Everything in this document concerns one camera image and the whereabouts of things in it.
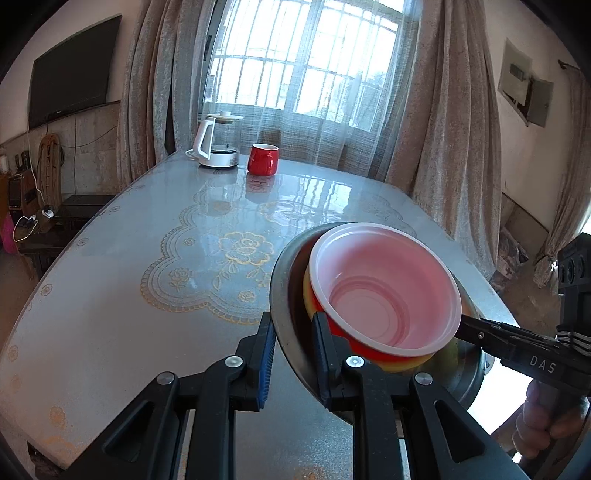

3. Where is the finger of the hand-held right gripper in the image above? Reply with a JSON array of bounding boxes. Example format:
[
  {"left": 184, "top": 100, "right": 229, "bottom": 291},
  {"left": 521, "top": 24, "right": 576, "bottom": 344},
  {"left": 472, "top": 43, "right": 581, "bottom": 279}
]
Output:
[
  {"left": 455, "top": 329, "right": 514, "bottom": 359},
  {"left": 461, "top": 313, "right": 560, "bottom": 346}
]

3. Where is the grey wall box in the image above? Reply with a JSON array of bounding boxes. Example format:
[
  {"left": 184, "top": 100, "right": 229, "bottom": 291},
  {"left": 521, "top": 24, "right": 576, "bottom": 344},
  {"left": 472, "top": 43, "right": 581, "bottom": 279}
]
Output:
[{"left": 498, "top": 38, "right": 555, "bottom": 127}]

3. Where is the wall television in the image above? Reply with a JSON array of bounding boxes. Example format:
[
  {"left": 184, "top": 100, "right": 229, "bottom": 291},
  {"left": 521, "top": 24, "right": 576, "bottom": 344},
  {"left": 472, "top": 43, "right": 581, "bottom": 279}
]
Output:
[{"left": 28, "top": 15, "right": 123, "bottom": 130}]

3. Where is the wooden shelf cabinet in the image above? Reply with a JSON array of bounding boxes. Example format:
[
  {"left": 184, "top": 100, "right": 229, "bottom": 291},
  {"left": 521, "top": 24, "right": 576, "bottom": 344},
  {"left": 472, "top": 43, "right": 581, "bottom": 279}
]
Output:
[{"left": 0, "top": 173, "right": 38, "bottom": 220}]

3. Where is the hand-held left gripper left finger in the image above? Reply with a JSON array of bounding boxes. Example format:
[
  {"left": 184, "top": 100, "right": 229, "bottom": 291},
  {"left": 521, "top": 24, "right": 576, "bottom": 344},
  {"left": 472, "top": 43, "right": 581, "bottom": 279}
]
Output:
[{"left": 58, "top": 311, "right": 278, "bottom": 480}]

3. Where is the barred window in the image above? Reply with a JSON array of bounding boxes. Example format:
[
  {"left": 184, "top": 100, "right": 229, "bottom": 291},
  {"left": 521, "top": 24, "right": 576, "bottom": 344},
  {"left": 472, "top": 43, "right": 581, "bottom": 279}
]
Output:
[{"left": 203, "top": 0, "right": 407, "bottom": 134}]

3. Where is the sheer white curtain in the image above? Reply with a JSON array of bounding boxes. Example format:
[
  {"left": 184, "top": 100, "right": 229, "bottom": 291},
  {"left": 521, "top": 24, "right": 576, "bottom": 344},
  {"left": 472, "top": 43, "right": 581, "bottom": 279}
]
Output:
[{"left": 198, "top": 0, "right": 422, "bottom": 182}]

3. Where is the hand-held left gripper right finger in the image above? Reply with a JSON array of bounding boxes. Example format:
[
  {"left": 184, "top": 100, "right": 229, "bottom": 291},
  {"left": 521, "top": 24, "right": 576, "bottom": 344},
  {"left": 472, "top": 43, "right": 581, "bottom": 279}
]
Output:
[{"left": 311, "top": 311, "right": 532, "bottom": 480}]

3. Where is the red plastic bowl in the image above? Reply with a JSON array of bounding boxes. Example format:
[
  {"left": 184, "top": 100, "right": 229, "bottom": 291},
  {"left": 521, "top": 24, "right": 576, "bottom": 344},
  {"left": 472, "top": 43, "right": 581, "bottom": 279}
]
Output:
[{"left": 307, "top": 224, "right": 463, "bottom": 361}]

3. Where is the person's right hand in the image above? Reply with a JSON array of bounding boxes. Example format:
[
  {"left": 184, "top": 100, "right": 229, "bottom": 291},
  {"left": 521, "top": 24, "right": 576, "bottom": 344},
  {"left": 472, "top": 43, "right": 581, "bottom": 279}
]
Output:
[{"left": 510, "top": 383, "right": 591, "bottom": 461}]

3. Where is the beige door curtain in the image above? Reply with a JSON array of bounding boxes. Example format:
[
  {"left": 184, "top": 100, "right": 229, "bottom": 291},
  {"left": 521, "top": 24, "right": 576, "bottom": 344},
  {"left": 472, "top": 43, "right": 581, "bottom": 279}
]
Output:
[{"left": 534, "top": 62, "right": 591, "bottom": 288}]

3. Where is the white glass kettle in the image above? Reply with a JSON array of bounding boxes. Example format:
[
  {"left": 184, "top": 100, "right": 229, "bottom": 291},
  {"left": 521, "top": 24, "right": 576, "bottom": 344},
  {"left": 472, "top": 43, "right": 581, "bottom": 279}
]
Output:
[{"left": 185, "top": 111, "right": 245, "bottom": 170}]

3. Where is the coiled rope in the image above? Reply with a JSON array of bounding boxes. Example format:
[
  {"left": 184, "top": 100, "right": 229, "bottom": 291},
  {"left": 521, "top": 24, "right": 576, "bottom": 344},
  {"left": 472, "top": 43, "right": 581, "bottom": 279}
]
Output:
[{"left": 37, "top": 134, "right": 64, "bottom": 209}]

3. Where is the red mug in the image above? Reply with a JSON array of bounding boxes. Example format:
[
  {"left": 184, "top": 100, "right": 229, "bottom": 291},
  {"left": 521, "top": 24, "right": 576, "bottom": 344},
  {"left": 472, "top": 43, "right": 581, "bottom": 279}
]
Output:
[{"left": 247, "top": 143, "right": 280, "bottom": 176}]

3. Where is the dark low cabinet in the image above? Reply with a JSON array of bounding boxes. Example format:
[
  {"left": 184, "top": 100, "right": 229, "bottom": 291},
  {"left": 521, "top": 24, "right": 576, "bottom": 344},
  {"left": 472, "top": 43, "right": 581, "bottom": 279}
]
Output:
[{"left": 19, "top": 194, "right": 117, "bottom": 269}]

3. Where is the stainless steel bowl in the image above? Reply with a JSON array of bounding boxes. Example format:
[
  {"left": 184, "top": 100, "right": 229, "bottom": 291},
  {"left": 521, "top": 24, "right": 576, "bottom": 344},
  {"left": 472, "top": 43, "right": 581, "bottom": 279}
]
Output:
[{"left": 269, "top": 223, "right": 496, "bottom": 428}]

